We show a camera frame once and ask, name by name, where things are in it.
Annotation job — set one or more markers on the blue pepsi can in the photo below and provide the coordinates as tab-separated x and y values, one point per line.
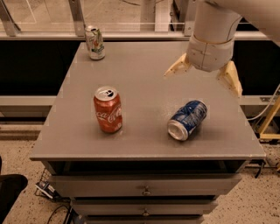
187	119

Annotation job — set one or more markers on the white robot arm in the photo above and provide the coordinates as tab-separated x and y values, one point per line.
216	21

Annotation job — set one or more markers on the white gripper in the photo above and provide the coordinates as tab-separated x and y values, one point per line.
208	56

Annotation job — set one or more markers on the yellow metal frame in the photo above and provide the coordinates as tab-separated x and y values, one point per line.
261	131

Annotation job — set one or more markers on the grey drawer cabinet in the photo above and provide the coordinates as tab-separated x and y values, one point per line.
72	143

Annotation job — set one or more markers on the red coca-cola can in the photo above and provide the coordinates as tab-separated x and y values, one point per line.
108	109

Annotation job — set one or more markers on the white green soda can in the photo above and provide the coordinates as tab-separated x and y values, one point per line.
94	40

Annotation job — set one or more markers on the wire basket with items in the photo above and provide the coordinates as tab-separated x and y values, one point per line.
44	186

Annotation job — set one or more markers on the grey drawer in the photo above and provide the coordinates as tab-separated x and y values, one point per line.
144	185
144	207

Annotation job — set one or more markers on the metal railing frame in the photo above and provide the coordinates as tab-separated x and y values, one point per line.
117	19

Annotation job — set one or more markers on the middle grey drawer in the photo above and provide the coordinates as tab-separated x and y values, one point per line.
144	207

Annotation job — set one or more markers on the top grey drawer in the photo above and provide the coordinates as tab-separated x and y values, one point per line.
144	185

